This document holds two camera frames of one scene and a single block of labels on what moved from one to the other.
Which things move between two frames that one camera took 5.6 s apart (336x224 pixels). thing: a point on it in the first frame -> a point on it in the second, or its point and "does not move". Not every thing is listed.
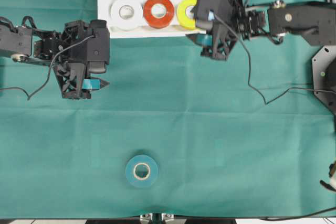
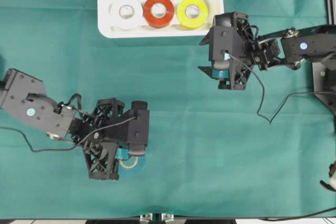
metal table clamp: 156,218 does not move
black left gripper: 67,51 -> 100,134
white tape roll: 126,13 does not move
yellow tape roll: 185,21 does not move
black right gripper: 221,12 -> 231,38
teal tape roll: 153,165 -> 133,166
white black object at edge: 331,185 does not move
